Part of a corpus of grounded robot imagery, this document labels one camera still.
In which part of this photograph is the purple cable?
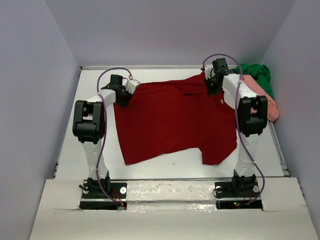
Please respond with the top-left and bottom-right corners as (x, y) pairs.
(96, 67), (134, 204)
(201, 53), (266, 207)

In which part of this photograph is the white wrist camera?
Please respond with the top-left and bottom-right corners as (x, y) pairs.
(125, 79), (141, 95)
(201, 64), (215, 79)

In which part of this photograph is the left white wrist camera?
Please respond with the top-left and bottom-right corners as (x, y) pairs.
(125, 79), (141, 95)

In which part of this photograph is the pink t shirt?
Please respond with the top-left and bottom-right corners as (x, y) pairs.
(242, 74), (280, 123)

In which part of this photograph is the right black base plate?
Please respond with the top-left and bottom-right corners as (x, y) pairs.
(212, 181), (263, 210)

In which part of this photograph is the metal rail at table front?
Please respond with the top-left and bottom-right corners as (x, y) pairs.
(111, 175), (292, 182)

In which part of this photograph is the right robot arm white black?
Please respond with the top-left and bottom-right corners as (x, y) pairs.
(201, 58), (268, 200)

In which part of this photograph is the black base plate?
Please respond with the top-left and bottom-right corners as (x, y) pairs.
(79, 180), (128, 211)
(212, 181), (263, 210)

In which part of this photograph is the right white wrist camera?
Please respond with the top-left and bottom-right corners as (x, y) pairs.
(201, 64), (215, 79)

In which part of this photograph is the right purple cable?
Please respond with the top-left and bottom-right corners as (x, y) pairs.
(201, 53), (266, 207)

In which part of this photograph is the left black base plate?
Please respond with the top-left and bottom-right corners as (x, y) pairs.
(79, 180), (128, 211)

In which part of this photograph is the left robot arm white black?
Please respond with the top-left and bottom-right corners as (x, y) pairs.
(72, 74), (140, 201)

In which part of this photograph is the green t shirt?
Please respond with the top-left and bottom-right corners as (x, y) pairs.
(235, 64), (275, 100)

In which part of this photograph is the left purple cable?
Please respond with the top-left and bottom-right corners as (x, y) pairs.
(96, 67), (134, 204)

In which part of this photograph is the dark red t shirt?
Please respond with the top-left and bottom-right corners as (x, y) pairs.
(113, 74), (237, 165)

